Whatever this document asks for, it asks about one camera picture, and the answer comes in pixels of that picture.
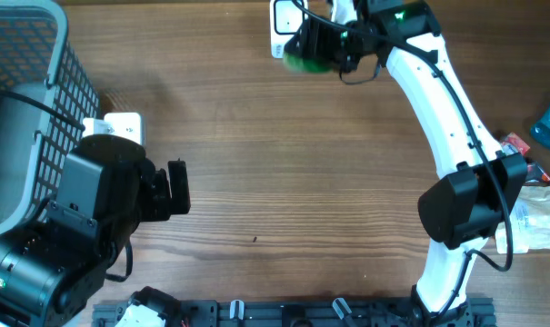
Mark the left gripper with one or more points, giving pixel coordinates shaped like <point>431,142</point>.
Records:
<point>160,206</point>

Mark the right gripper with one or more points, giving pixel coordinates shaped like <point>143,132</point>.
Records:
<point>314,44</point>

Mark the green lid jar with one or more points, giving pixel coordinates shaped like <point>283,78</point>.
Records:
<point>296,64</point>

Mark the red white packet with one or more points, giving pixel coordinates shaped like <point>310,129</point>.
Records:
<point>513,144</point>

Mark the black red snack packet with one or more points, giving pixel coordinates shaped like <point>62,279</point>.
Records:
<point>536,175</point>

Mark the beige PanTree snack pouch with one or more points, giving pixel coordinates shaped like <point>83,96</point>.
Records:
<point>530,219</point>

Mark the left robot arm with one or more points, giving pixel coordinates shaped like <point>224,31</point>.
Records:
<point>52,264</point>

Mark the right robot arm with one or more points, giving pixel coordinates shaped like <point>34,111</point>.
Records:
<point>478,183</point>

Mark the white barcode scanner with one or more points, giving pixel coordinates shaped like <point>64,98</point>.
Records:
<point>285,19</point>

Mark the grey plastic mesh basket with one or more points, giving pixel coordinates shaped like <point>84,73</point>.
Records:
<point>44,95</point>

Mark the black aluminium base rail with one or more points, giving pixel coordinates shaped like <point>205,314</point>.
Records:
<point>376,312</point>

